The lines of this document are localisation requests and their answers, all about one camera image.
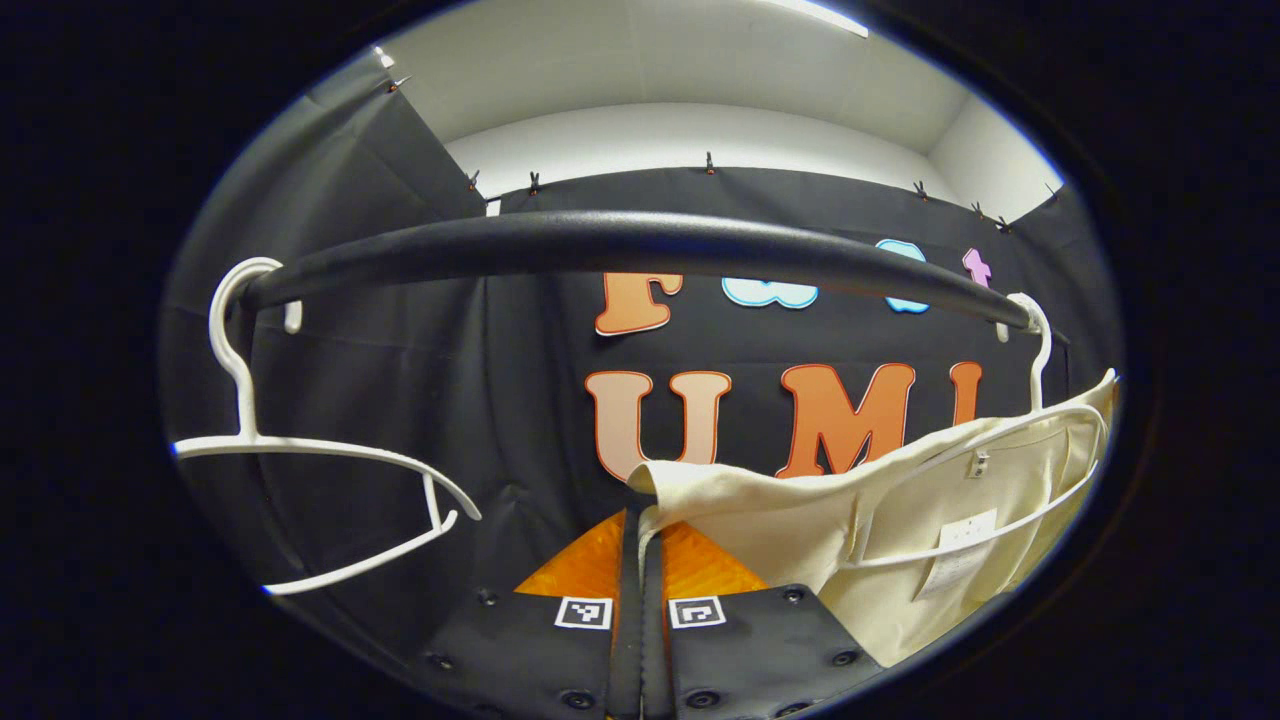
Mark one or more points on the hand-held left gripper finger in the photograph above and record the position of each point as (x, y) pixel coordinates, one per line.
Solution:
(652, 650)
(628, 650)

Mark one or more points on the cream button-up shirt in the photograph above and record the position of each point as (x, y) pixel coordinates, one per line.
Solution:
(780, 530)

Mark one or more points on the white hanger with shirt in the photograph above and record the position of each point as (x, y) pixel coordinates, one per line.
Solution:
(1042, 370)

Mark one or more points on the empty white plastic hanger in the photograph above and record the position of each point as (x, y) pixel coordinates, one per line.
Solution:
(300, 448)

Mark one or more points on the black clothes rack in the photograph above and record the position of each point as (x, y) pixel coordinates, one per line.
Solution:
(620, 240)

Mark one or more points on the black backdrop cloth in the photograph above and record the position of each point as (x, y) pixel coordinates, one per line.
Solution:
(400, 400)

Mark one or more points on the row of black backdrop clips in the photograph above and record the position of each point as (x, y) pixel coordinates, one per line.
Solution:
(710, 162)

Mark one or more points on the ceiling strip light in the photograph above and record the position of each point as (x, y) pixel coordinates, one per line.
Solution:
(830, 15)

